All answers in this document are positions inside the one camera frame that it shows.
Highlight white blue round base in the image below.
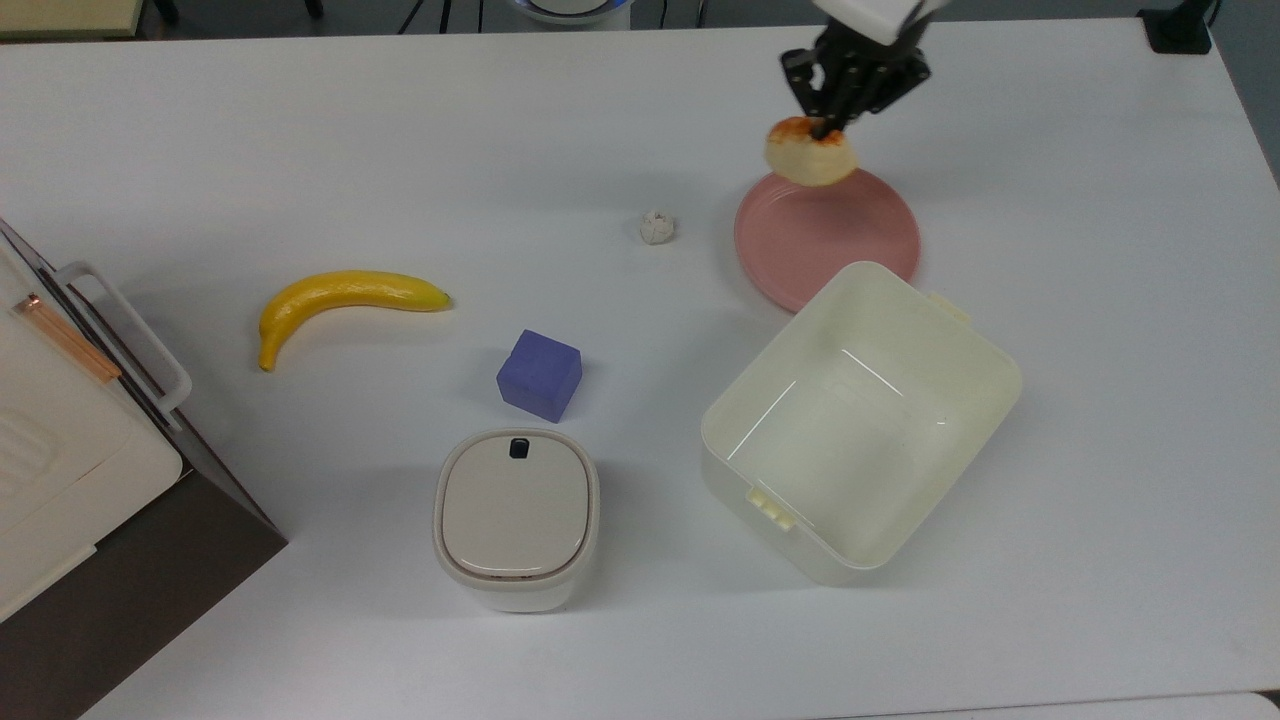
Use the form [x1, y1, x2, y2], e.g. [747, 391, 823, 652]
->
[508, 0, 635, 30]

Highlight purple foam cube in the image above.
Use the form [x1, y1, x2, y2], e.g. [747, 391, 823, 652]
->
[495, 328, 584, 424]

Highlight yellow banana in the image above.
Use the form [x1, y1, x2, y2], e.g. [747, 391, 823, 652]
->
[257, 269, 454, 373]

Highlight black clamp mount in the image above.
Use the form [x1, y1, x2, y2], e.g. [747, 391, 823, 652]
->
[1137, 0, 1225, 56]

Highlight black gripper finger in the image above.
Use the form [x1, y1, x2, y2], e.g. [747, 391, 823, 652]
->
[779, 46, 843, 141]
[840, 48, 933, 133]

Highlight light wooden side table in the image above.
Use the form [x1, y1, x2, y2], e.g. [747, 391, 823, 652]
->
[0, 0, 147, 42]

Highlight glazed bread roll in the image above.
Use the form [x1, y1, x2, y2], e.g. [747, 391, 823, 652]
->
[764, 116, 860, 189]

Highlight beige mini trash can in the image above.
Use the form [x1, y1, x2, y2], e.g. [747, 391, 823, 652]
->
[431, 427, 602, 614]

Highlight white oven appliance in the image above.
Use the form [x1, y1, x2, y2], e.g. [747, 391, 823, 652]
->
[0, 217, 290, 720]

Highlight cream plastic open bin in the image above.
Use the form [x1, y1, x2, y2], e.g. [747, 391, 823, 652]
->
[699, 260, 1024, 588]

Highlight pink round plate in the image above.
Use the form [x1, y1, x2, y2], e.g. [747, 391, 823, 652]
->
[733, 167, 923, 315]

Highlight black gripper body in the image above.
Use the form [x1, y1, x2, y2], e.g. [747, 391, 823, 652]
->
[812, 20, 913, 113]

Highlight white drawer handle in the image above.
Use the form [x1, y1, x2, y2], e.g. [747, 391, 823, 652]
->
[54, 260, 194, 434]

